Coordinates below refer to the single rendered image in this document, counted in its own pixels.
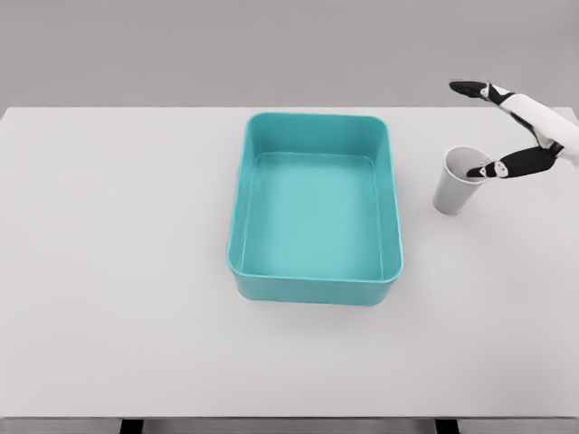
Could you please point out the teal plastic basket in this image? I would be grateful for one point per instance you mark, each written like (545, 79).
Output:
(315, 212)

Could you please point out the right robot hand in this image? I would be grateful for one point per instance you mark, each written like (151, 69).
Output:
(538, 118)

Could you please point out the white paper cup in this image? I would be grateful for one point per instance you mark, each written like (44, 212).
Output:
(452, 190)

